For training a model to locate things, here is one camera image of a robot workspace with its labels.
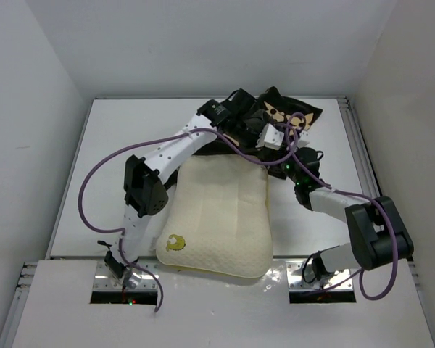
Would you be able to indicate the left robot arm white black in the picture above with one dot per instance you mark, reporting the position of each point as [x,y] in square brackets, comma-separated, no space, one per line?
[150,183]

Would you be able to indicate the black pillowcase with beige flowers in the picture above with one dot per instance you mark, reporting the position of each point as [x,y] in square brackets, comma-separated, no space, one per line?
[290,116]

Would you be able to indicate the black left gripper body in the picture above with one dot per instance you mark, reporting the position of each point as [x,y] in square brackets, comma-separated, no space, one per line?
[246,133]

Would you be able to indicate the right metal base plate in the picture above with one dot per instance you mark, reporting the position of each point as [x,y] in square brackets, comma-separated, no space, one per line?
[301,278]

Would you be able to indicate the cream pillow with yellow edge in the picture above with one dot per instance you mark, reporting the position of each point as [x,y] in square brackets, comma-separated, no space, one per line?
[219,219]

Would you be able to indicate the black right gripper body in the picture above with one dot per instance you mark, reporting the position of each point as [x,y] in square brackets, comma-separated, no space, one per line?
[288,167]

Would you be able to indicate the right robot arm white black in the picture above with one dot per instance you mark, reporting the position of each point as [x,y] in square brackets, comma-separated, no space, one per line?
[377,233]

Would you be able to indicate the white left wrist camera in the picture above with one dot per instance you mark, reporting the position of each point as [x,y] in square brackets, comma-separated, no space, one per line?
[270,138]

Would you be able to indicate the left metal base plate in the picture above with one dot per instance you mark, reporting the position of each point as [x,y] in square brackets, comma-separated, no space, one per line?
[132,281]

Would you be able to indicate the metal base plate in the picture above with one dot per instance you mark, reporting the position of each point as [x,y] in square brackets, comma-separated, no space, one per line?
[132,281]
[301,278]

